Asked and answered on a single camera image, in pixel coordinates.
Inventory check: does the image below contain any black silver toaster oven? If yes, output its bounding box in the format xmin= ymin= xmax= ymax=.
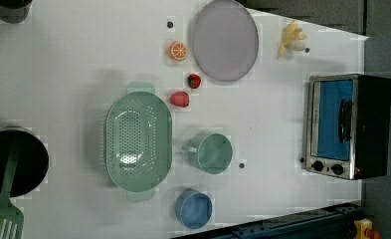
xmin=305 ymin=74 xmax=391 ymax=180

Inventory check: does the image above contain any large red strawberry toy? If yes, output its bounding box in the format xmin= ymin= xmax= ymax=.
xmin=169 ymin=92 xmax=190 ymax=108

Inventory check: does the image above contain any small red strawberry toy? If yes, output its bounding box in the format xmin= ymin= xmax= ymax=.
xmin=187 ymin=74 xmax=202 ymax=89

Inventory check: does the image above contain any green oval colander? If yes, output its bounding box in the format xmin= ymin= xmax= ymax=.
xmin=104 ymin=82 xmax=172 ymax=202

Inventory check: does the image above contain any orange slice toy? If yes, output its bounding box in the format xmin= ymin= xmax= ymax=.
xmin=168 ymin=41 xmax=187 ymax=62

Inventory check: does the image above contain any large lavender plate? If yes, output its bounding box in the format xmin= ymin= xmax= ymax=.
xmin=191 ymin=0 xmax=259 ymax=81

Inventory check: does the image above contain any blue cup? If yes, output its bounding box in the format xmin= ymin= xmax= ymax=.
xmin=175 ymin=188 xmax=213 ymax=229

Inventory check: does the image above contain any peeled banana toy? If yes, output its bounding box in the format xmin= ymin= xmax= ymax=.
xmin=279 ymin=20 xmax=307 ymax=57

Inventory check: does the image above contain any black pot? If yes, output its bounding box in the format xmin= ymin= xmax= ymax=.
xmin=0 ymin=127 xmax=49 ymax=197

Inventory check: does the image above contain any yellow orange object at edge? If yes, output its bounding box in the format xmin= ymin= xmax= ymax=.
xmin=354 ymin=218 xmax=381 ymax=239

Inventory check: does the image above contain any dark cup at corner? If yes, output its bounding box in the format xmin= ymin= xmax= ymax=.
xmin=0 ymin=0 xmax=33 ymax=24

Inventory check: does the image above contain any green slotted spatula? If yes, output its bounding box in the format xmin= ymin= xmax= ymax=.
xmin=0 ymin=138 xmax=24 ymax=239

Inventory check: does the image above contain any green cup with handle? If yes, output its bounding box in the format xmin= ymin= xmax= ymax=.
xmin=181 ymin=131 xmax=233 ymax=174

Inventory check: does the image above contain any dark blue metal rail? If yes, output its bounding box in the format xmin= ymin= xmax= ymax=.
xmin=174 ymin=203 xmax=364 ymax=239

